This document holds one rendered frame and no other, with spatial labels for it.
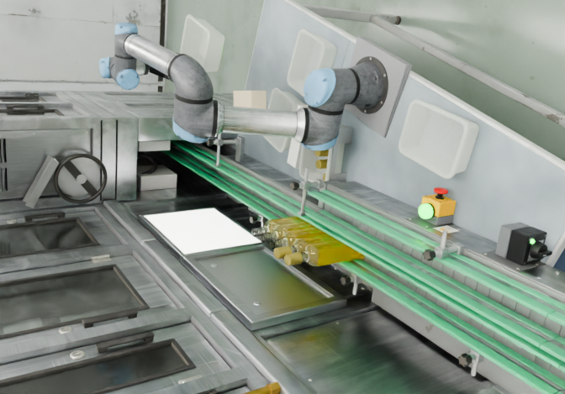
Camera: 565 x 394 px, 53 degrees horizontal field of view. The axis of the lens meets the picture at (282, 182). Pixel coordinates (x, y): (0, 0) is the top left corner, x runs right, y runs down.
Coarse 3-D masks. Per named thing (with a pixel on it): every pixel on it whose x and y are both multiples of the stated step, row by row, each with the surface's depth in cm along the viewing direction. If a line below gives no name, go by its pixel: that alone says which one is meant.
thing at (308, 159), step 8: (304, 152) 211; (312, 152) 213; (304, 160) 212; (312, 160) 214; (328, 160) 198; (304, 168) 213; (312, 168) 215; (328, 168) 198; (312, 176) 211; (320, 176) 211; (328, 176) 199
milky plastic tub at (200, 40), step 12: (192, 24) 221; (204, 24) 214; (192, 36) 224; (204, 36) 223; (216, 36) 207; (192, 48) 226; (204, 48) 223; (216, 48) 209; (204, 60) 208; (216, 60) 212
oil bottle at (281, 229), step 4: (280, 224) 186; (284, 224) 186; (288, 224) 187; (292, 224) 187; (296, 224) 187; (300, 224) 188; (304, 224) 188; (308, 224) 189; (276, 228) 184; (280, 228) 183; (284, 228) 183; (288, 228) 184; (292, 228) 184; (296, 228) 184; (300, 228) 185; (304, 228) 186; (276, 232) 183; (280, 232) 182; (284, 232) 182; (280, 236) 182
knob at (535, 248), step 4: (536, 244) 137; (540, 244) 137; (544, 244) 137; (532, 248) 138; (536, 248) 137; (540, 248) 137; (544, 248) 137; (532, 252) 138; (536, 252) 137; (540, 252) 136; (544, 252) 136; (548, 252) 137; (532, 256) 138; (536, 256) 137; (540, 256) 136; (544, 256) 136
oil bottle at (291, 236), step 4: (308, 228) 186; (312, 228) 186; (316, 228) 186; (288, 232) 180; (292, 232) 180; (296, 232) 181; (300, 232) 181; (304, 232) 181; (308, 232) 182; (312, 232) 182; (316, 232) 182; (320, 232) 183; (324, 232) 184; (284, 236) 179; (288, 236) 178; (292, 236) 178; (296, 236) 178; (300, 236) 178; (304, 236) 179; (308, 236) 180; (288, 240) 178; (292, 240) 177; (288, 244) 178; (292, 244) 178
